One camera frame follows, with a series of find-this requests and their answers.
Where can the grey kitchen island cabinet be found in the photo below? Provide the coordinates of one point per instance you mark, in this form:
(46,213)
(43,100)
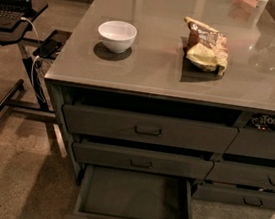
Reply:
(153,76)

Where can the black smartphone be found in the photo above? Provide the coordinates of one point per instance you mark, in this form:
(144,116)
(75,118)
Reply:
(48,48)

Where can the white ceramic bowl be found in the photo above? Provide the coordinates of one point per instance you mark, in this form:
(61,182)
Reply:
(117,36)

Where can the drawer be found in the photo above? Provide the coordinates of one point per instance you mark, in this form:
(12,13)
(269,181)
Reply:
(147,128)
(144,160)
(243,174)
(107,193)
(235,196)
(253,143)

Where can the brown yellow snack bag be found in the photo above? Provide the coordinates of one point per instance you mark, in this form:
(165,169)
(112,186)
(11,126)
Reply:
(206,47)

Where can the chips bag in drawer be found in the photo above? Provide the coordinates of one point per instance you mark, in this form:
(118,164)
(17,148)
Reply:
(262,121)

